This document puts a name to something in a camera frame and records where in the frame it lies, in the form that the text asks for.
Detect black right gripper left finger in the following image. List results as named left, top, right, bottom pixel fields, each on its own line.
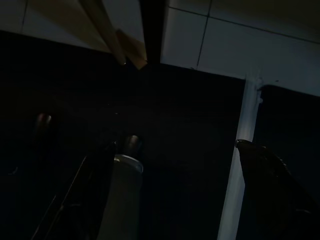
left=31, top=141, right=118, bottom=240

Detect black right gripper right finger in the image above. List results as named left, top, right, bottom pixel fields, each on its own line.
left=235, top=138, right=320, bottom=240

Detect silver robot leg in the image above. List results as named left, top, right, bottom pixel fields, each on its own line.
left=98, top=153, right=145, bottom=240

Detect light wooden board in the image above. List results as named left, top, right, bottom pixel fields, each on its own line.
left=116, top=28, right=148, bottom=71

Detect light wooden furniture leg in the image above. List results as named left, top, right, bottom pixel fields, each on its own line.
left=83, top=0, right=128, bottom=66

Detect black metal post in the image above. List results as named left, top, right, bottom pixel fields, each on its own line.
left=139, top=0, right=169, bottom=65

